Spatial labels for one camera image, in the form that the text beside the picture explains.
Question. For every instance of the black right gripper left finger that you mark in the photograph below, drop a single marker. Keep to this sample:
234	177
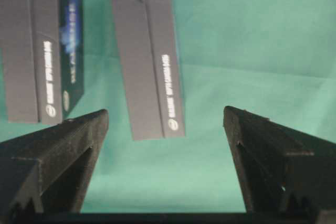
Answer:
51	169

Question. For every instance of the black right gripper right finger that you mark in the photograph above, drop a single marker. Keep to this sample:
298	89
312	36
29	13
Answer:
279	168

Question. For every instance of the black RealSense box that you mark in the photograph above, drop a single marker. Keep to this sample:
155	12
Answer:
42	59
146	42

